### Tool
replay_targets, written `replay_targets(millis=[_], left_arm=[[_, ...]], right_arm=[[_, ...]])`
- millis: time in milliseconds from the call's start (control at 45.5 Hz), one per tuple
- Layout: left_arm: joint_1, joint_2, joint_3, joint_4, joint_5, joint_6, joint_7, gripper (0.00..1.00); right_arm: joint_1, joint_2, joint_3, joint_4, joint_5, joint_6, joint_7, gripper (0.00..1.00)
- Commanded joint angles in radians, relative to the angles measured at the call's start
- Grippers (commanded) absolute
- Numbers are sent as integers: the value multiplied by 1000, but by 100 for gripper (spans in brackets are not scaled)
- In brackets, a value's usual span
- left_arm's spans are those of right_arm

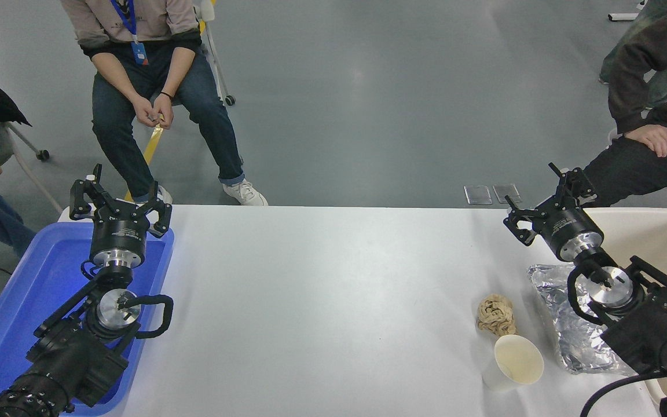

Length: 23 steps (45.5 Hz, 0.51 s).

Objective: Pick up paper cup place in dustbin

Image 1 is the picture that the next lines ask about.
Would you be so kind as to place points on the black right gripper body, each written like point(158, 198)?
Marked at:
point(568, 223)

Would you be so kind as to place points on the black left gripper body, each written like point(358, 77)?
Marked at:
point(118, 231)

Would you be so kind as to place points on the white paper cup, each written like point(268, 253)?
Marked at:
point(517, 360)

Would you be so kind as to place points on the person's right forearm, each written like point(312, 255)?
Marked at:
point(118, 76)

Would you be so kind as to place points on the person's forearm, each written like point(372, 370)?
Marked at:
point(626, 92)

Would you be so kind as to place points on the person's left forearm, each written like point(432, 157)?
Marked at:
point(177, 72)

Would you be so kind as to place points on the person's right hand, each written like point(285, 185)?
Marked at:
point(145, 111)

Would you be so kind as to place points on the person's left hand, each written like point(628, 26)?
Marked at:
point(165, 111)

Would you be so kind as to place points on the metal floor plate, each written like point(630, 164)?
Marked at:
point(478, 194)
point(507, 193)

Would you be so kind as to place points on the grey wheeled chair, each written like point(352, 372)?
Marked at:
point(26, 165)

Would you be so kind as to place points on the large pale plastic bin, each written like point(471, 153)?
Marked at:
point(658, 237)

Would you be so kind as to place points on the crumpled tan paper ball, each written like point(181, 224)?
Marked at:
point(497, 315)

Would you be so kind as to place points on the blue plastic tray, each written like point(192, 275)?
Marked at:
point(32, 284)

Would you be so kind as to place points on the blue id badge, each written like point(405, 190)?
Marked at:
point(139, 53)

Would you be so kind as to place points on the white wheeled chair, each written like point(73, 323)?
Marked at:
point(215, 52)

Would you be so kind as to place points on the white chair base leg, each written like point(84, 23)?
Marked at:
point(623, 17)

